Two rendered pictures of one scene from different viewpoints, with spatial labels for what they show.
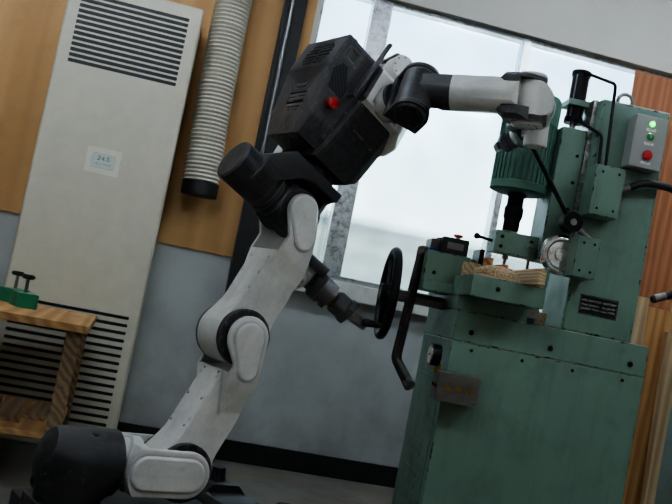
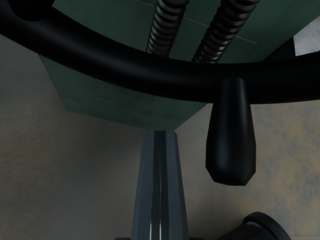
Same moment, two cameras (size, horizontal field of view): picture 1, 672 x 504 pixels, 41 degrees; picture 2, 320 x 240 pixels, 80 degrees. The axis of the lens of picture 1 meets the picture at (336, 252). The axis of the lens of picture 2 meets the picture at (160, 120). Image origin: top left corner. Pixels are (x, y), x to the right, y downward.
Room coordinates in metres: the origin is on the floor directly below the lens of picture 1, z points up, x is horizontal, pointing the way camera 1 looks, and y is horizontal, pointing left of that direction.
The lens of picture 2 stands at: (2.75, -0.10, 0.80)
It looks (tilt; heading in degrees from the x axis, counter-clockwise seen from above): 66 degrees down; 245
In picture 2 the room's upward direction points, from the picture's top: 40 degrees clockwise
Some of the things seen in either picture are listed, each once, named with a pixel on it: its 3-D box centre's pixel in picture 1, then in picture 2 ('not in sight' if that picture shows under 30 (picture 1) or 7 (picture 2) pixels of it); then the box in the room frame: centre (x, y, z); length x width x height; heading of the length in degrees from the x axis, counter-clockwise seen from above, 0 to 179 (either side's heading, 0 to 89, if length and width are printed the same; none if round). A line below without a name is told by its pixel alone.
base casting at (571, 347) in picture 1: (529, 339); not in sight; (2.78, -0.64, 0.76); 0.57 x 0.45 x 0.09; 94
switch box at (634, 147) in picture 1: (644, 143); not in sight; (2.66, -0.85, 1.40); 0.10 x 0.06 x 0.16; 94
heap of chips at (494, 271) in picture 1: (496, 272); not in sight; (2.50, -0.45, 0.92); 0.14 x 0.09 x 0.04; 94
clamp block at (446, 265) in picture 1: (442, 268); not in sight; (2.73, -0.33, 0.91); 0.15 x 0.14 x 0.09; 4
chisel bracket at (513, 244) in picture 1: (513, 247); not in sight; (2.77, -0.54, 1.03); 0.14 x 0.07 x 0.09; 94
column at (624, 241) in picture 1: (603, 223); not in sight; (2.80, -0.81, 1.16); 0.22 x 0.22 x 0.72; 4
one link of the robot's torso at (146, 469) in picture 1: (155, 465); not in sight; (2.18, 0.33, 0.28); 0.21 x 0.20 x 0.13; 124
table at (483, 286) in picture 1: (466, 288); not in sight; (2.74, -0.42, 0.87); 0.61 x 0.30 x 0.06; 4
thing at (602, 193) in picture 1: (602, 192); not in sight; (2.64, -0.75, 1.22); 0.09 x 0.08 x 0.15; 94
